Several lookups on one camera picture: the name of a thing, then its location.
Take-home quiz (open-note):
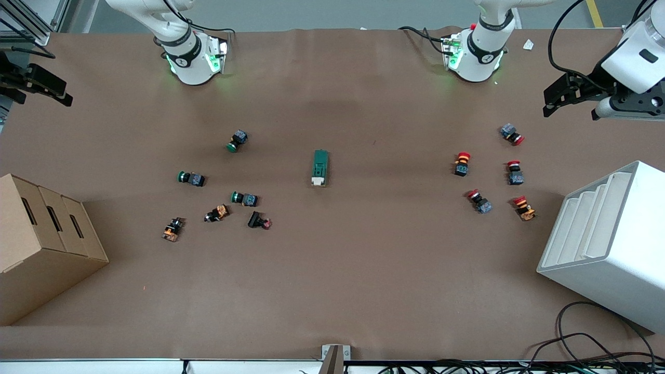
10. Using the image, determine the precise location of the red mushroom button orange block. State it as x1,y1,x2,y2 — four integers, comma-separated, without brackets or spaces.
453,151,472,178
512,195,537,222

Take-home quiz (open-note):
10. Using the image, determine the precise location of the brown cardboard box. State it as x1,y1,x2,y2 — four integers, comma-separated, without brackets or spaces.
0,173,110,327

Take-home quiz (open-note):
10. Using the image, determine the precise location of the white stepped plastic rack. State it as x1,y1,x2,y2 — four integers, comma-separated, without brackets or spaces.
537,160,665,334

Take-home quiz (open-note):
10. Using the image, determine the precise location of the black square pushbutton red block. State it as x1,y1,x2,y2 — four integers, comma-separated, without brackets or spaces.
247,210,273,230

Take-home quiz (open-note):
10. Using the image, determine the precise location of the brown table mat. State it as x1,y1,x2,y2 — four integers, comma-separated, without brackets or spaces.
0,27,665,362

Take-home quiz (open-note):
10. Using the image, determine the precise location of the aluminium frame profile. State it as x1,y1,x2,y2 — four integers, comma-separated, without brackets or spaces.
0,0,69,48

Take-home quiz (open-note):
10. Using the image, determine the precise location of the black left arm base cable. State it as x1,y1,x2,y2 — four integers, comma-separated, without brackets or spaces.
398,25,454,46

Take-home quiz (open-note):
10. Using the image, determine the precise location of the black arm base cable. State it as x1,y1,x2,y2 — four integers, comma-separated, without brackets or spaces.
161,0,237,36
398,25,454,46

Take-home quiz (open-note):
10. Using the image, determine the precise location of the black right arm base cable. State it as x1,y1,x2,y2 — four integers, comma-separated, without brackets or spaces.
161,0,237,36

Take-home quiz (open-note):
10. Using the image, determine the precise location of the looped black cable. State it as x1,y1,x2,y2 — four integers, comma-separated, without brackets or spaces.
555,300,657,365

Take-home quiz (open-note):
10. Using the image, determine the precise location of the black cable tangle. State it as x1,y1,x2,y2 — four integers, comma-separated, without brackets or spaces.
377,357,665,374

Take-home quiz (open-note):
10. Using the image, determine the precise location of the aluminium camera mount post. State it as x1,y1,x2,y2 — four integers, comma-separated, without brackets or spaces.
320,344,352,374

